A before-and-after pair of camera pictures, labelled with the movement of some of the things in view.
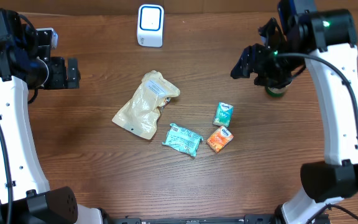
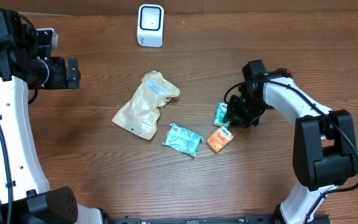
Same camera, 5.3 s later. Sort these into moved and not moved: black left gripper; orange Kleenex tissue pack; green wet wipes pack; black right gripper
Moved: black right gripper
Not moved: orange Kleenex tissue pack; black left gripper; green wet wipes pack
